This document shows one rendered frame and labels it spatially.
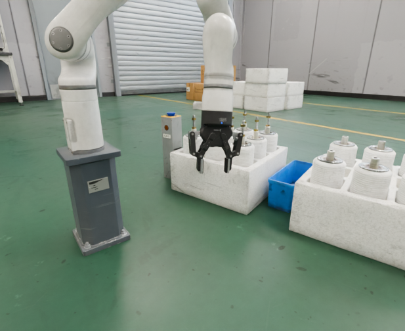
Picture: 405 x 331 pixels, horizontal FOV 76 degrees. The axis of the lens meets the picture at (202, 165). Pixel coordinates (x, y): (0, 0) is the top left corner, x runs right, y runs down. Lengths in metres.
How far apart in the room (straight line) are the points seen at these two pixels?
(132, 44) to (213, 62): 5.58
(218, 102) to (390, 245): 0.62
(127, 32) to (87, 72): 5.37
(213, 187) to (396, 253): 0.61
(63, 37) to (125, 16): 5.46
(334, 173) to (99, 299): 0.73
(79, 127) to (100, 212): 0.25
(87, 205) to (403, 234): 0.87
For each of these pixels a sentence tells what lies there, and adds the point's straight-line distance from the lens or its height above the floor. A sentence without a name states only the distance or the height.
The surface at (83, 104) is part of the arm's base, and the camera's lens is 0.76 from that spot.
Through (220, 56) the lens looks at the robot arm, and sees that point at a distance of 0.62.
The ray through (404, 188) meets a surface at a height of 0.22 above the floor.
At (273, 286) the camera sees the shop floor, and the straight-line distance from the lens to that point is 0.75.
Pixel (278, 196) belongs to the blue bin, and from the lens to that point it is 1.06.
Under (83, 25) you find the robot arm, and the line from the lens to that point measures 0.74.
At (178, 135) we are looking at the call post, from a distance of 1.28.
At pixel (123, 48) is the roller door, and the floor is 0.94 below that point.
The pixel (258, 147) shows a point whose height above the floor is 0.22.
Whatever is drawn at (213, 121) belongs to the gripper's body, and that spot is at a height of 0.41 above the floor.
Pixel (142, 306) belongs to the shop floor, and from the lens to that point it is 0.71.
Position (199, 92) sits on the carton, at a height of 0.14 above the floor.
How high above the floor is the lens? 0.52
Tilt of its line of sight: 20 degrees down
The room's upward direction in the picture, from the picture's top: straight up
